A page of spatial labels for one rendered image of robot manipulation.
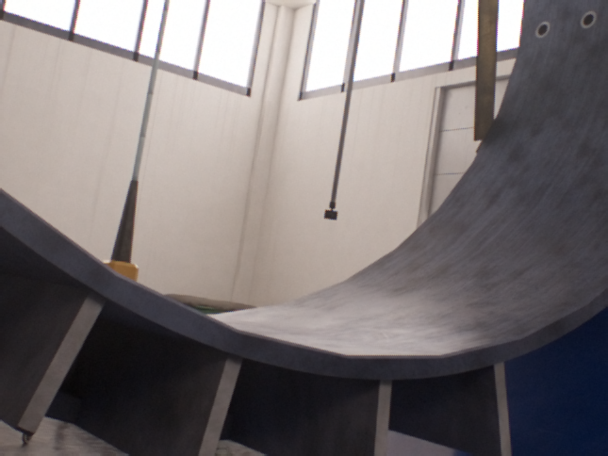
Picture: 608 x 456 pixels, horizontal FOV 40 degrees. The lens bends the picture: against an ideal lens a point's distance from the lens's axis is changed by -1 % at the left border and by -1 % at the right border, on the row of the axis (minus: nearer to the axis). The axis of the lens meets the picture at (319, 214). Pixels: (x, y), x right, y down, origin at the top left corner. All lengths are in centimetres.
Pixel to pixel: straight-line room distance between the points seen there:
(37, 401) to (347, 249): 1077
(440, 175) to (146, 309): 979
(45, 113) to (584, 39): 1052
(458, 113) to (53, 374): 993
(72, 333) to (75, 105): 1153
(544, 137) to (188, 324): 135
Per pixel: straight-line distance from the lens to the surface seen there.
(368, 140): 1180
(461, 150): 1055
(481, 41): 227
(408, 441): 204
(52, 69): 1244
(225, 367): 107
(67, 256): 95
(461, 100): 1078
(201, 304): 1177
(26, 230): 94
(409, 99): 1135
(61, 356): 98
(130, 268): 208
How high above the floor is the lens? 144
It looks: 7 degrees up
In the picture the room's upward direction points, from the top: 9 degrees clockwise
